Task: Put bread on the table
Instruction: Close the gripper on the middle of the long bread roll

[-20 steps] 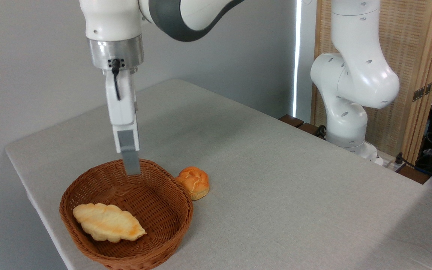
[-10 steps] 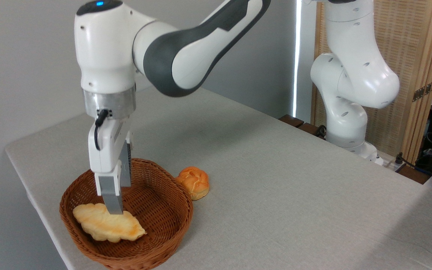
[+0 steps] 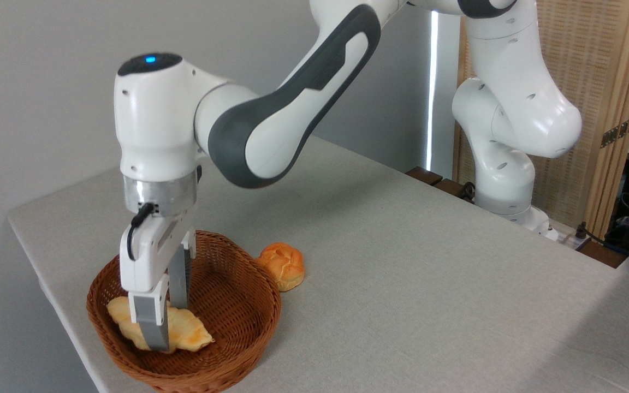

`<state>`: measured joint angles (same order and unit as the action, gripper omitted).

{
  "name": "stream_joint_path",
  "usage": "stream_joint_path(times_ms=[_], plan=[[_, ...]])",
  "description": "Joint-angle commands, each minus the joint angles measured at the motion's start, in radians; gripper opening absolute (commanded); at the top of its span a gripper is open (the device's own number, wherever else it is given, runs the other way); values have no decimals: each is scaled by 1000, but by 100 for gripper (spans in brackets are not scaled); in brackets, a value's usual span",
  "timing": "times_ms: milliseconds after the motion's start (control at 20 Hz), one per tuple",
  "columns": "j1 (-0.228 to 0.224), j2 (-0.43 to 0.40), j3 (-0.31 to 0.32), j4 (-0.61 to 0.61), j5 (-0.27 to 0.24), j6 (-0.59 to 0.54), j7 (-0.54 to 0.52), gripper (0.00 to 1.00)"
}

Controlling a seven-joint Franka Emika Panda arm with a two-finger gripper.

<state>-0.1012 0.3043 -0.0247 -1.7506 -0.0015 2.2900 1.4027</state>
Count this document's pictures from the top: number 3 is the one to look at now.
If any long braided bread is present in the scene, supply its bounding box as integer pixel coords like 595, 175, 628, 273
107, 296, 215, 354

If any white power strip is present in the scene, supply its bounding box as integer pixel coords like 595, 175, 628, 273
550, 228, 589, 250

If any brass screen hinge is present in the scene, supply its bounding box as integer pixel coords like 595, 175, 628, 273
601, 116, 629, 148

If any dark brown wooden board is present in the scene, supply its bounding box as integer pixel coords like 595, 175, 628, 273
406, 166, 627, 269

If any white vertical light strip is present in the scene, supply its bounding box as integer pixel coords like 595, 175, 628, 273
426, 11, 441, 171

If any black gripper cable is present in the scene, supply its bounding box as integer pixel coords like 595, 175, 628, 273
127, 203, 156, 261

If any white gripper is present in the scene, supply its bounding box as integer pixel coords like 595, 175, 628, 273
120, 210, 197, 353

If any round orange bread bun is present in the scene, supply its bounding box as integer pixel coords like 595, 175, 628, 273
255, 242, 305, 291

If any grey tablecloth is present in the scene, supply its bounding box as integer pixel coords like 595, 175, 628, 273
8, 136, 629, 393

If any brown wicker basket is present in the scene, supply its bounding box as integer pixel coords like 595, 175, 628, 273
86, 230, 282, 393

